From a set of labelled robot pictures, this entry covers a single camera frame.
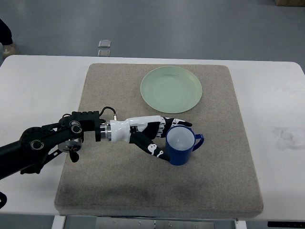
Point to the black table control panel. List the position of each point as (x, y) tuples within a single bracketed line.
[(286, 224)]

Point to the light green plate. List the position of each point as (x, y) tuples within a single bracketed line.
[(171, 89)]

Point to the floor socket plate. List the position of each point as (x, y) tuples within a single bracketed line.
[(104, 44), (104, 53)]

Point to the lower floor socket plate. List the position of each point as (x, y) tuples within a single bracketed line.
[(104, 53)]

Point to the person in black clothing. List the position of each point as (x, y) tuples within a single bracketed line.
[(8, 46)]

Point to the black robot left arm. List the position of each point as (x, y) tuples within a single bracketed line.
[(39, 145)]

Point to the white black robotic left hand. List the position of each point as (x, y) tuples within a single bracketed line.
[(141, 131)]

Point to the blue mug white inside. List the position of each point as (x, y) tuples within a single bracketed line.
[(181, 141)]

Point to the upper floor socket plate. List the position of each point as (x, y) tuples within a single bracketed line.
[(104, 44)]

